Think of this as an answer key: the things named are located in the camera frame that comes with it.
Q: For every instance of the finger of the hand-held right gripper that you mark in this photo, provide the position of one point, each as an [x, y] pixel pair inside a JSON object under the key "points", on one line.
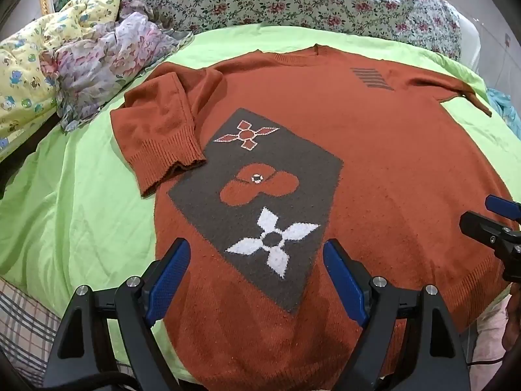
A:
{"points": [[504, 208], [484, 226]]}

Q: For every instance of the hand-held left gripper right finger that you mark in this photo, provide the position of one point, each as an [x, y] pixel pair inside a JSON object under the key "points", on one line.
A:
{"points": [[346, 281]]}

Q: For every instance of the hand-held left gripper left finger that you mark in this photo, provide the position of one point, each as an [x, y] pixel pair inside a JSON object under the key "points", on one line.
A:
{"points": [[169, 281]]}

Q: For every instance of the orange knit sweater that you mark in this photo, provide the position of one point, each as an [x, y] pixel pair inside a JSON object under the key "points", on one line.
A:
{"points": [[386, 150]]}

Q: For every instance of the blue cloth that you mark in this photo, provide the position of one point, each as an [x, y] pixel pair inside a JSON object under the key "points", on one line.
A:
{"points": [[504, 110]]}

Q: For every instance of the green bed sheet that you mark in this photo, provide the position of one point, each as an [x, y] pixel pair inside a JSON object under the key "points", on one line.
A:
{"points": [[81, 211]]}

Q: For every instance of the plaid bed sheet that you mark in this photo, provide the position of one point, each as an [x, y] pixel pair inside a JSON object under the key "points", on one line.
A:
{"points": [[24, 326]]}

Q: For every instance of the white furniture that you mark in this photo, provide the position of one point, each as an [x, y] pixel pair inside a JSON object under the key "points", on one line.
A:
{"points": [[472, 40]]}

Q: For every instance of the pink purple floral cloth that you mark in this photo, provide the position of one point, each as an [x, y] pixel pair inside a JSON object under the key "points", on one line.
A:
{"points": [[101, 61]]}

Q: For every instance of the yellow cartoon print quilt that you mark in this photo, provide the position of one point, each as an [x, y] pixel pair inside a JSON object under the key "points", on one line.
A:
{"points": [[24, 69]]}

